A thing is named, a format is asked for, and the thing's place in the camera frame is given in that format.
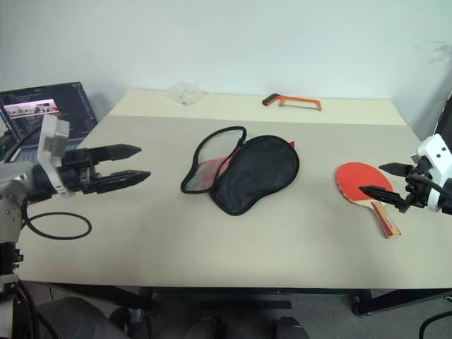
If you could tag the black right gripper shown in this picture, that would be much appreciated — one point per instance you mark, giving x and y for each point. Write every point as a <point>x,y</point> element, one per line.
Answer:
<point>416,197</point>

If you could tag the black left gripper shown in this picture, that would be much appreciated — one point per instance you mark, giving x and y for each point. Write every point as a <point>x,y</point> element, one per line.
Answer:
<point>79,169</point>

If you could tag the red ping pong paddle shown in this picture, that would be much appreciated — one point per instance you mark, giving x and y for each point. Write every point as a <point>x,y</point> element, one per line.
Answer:
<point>353,176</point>

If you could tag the black paddle case red lining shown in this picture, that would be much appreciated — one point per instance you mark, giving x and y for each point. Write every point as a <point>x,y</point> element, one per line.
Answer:
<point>254,176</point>

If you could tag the open grey laptop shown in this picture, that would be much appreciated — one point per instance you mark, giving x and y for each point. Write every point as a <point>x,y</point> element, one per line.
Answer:
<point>72,106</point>

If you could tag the black chair back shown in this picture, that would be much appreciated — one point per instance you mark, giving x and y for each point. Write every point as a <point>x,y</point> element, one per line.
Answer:
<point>445,120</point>

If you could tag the clear plastic bag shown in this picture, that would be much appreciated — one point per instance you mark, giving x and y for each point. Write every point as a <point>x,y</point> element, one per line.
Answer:
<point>183,92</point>

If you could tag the dark device green lights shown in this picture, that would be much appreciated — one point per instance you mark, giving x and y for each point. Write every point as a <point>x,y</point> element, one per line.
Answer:
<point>4,141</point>

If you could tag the dark rounded shape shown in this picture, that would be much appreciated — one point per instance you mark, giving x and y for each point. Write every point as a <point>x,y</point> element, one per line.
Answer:
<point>291,328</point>

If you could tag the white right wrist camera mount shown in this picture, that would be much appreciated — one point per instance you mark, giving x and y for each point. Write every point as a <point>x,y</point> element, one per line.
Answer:
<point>438,152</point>

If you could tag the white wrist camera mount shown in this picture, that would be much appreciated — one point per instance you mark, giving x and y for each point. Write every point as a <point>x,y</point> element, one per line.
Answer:
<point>438,152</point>
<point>49,141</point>

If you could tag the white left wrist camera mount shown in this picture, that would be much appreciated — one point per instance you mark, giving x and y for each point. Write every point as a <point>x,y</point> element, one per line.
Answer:
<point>49,141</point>

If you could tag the black metal table frame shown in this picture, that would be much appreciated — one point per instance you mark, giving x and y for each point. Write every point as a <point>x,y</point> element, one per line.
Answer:
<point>247,290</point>

